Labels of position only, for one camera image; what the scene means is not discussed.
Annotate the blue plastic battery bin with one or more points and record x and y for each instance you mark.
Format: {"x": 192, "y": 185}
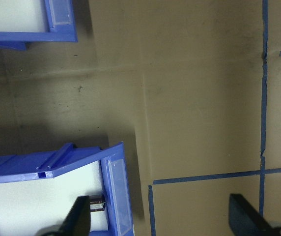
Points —
{"x": 20, "y": 167}

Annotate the blue plastic switch bin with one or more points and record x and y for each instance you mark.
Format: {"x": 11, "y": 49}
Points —
{"x": 32, "y": 37}

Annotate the black cylindrical capacitor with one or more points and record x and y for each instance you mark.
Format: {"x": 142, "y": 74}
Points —
{"x": 97, "y": 204}

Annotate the white foam liner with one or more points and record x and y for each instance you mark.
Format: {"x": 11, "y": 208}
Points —
{"x": 12, "y": 14}
{"x": 20, "y": 204}

